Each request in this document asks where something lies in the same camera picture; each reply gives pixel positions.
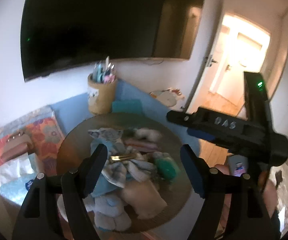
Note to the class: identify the blue tissue pack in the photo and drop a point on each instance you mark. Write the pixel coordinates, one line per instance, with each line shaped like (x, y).
(17, 175)

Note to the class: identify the round tray on floor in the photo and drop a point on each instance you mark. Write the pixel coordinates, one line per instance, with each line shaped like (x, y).
(168, 97)

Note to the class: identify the teal small box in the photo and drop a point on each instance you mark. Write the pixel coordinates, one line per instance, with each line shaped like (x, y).
(127, 106)

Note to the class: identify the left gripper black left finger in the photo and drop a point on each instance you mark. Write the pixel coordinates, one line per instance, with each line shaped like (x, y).
(39, 218)

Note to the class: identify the blue cloth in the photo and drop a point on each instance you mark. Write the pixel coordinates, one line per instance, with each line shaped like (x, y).
(113, 175)

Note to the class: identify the colourful floral table cloth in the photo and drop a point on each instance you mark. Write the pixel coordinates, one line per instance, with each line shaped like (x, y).
(36, 132)

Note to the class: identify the white plush toy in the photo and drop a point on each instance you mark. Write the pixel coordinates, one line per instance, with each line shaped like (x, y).
(147, 134)

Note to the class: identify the brown leather pouch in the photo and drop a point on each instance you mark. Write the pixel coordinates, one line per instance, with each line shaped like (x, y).
(16, 145)

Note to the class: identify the blue table mat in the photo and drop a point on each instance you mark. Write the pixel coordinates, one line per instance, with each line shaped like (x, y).
(128, 99)

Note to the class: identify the light blue plush bear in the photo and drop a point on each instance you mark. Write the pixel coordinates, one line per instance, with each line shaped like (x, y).
(109, 213)

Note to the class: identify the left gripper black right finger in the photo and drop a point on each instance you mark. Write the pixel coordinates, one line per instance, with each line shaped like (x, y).
(248, 217)

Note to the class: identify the green packaged item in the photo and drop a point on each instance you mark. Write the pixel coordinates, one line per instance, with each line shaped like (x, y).
(167, 168)

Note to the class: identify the beige soft cloth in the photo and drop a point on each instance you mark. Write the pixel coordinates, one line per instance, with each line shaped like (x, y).
(144, 198)

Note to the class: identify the woven pen holder cup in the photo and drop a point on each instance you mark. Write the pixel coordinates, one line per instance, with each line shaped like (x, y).
(101, 87)

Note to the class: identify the white door with handle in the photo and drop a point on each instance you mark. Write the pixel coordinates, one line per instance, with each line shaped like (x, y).
(203, 81)

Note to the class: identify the black wall television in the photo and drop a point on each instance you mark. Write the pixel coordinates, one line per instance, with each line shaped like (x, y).
(60, 34)

